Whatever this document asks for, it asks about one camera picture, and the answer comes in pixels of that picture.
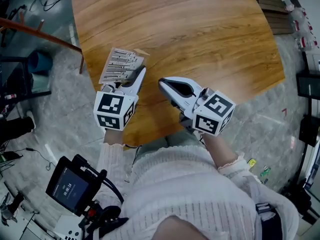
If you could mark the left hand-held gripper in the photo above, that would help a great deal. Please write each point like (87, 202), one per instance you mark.
(112, 111)

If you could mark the blue cylinder bin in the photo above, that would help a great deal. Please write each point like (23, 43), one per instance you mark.
(40, 62)

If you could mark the person's leg grey trousers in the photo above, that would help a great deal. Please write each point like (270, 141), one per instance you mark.
(180, 140)

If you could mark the black tablet screen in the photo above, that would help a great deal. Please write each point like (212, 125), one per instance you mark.
(67, 189)

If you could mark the black stand base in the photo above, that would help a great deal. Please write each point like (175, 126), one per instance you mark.
(310, 131)

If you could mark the wooden table white legs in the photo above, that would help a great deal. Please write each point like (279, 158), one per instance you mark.
(200, 46)

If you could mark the red white small bottle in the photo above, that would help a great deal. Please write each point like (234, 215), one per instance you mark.
(10, 96)

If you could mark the white control box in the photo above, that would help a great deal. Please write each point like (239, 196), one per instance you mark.
(68, 230)

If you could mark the dark wooden step platform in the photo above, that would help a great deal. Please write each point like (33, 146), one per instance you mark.
(275, 14)

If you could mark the black flat monitor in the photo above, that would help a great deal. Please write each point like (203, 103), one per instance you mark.
(308, 84)

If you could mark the small printed paper booklet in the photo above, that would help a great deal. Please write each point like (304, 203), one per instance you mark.
(120, 65)

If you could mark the green small packet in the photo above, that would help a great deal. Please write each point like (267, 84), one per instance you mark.
(265, 171)

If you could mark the brown wooden coat rack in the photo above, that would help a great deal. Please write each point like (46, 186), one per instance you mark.
(50, 37)

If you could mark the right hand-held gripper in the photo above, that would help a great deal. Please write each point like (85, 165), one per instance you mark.
(212, 114)

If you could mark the person in white shirt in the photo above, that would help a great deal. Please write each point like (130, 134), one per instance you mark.
(195, 189)

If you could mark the person's right forearm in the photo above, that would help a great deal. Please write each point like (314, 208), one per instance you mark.
(222, 154)

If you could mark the pale green bin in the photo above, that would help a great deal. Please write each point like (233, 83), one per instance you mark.
(41, 82)

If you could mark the pink white bottle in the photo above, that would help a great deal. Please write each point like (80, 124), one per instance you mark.
(290, 7)

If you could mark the person's left forearm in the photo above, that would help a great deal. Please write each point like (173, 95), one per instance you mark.
(112, 159)

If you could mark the black waist pack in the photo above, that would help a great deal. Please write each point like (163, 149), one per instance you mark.
(268, 219)

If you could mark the yellow small packet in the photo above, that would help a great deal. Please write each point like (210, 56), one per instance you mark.
(251, 162)

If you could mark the black frame desk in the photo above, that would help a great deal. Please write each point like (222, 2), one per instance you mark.
(12, 79)

